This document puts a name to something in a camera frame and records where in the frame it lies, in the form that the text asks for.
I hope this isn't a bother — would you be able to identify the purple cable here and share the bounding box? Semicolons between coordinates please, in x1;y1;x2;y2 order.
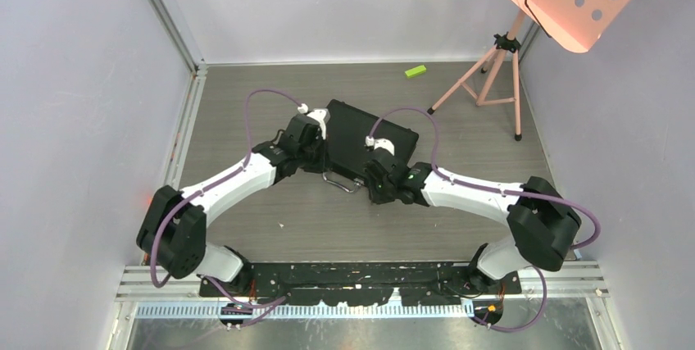
365;107;602;334
149;89;311;289

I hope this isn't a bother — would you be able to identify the green block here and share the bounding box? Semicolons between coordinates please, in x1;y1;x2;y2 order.
404;65;427;79

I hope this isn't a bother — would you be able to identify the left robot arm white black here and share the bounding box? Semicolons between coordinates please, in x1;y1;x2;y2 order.
136;108;329;296

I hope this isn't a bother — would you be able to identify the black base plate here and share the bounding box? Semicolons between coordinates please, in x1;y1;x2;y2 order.
199;261;521;307

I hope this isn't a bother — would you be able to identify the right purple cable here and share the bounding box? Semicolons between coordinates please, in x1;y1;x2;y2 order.
365;107;602;334

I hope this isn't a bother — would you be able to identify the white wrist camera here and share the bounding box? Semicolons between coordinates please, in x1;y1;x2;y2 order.
297;103;330;140
365;135;395;156

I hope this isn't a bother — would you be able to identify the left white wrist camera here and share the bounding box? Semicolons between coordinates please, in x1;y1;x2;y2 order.
297;103;330;140

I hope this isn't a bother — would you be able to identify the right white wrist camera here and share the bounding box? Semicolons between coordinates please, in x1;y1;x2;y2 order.
365;135;395;156

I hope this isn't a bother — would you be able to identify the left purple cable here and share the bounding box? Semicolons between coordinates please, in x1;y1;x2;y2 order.
149;89;311;289

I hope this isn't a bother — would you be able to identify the black poker set case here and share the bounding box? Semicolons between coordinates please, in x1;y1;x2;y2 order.
322;99;419;193

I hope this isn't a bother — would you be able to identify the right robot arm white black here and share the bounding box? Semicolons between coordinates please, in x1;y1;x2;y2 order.
364;148;581;293

